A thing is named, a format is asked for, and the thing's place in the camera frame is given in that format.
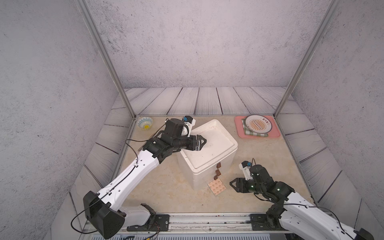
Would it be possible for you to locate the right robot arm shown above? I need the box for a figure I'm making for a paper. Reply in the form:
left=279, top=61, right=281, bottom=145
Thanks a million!
left=230, top=161, right=374, bottom=240

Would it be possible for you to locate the aluminium frame post left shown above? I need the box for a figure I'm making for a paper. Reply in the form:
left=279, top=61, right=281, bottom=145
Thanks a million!
left=76, top=0, right=136, bottom=119

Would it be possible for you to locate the green checkered cloth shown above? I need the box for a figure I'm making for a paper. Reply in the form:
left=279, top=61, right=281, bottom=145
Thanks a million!
left=241, top=119, right=269, bottom=137

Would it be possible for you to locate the white patterned plate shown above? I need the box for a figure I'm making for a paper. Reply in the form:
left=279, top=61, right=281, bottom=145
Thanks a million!
left=245, top=115, right=273, bottom=134

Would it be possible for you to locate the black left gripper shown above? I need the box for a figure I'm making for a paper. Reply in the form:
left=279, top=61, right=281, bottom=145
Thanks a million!
left=170, top=133, right=207, bottom=152

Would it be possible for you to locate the aluminium front rail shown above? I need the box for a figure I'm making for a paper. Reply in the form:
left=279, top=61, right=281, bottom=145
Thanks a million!
left=80, top=211, right=344, bottom=240

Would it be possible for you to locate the small patterned bowl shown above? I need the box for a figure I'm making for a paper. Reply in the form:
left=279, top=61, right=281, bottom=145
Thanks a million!
left=137, top=117, right=154, bottom=130

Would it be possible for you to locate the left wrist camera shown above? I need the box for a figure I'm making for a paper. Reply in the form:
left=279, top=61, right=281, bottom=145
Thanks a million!
left=164, top=116, right=196, bottom=138

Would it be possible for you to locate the patterned sticky pad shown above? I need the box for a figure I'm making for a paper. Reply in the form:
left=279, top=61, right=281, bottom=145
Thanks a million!
left=208, top=178, right=227, bottom=196

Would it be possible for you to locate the pink plastic tray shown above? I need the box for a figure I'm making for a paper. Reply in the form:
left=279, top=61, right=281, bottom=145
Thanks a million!
left=235, top=116, right=281, bottom=139

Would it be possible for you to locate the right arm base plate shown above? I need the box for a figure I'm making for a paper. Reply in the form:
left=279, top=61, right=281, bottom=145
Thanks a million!
left=246, top=214, right=289, bottom=232

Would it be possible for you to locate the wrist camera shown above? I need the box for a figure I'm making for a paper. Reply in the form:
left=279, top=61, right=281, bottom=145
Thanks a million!
left=164, top=116, right=196, bottom=138
left=239, top=161, right=252, bottom=181

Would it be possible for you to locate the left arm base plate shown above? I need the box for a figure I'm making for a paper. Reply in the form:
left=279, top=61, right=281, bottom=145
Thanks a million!
left=127, top=215, right=170, bottom=232

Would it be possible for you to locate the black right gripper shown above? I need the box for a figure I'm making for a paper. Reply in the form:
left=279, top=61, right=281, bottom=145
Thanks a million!
left=228, top=176, right=265, bottom=195

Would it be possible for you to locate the aluminium frame post right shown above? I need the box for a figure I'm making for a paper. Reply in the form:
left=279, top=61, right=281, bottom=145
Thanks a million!
left=273, top=0, right=341, bottom=119

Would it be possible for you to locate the aluminium frame post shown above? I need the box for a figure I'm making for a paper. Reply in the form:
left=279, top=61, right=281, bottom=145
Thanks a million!
left=76, top=0, right=136, bottom=119
left=273, top=0, right=341, bottom=119

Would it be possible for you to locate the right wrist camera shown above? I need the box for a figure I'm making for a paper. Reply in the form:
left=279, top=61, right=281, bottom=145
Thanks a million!
left=239, top=161, right=252, bottom=181

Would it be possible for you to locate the white drawer cabinet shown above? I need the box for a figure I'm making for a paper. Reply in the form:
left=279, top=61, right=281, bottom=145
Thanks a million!
left=177, top=120, right=238, bottom=191

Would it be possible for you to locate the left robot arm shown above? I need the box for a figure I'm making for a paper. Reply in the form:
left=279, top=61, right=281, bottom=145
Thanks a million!
left=83, top=133, right=207, bottom=239

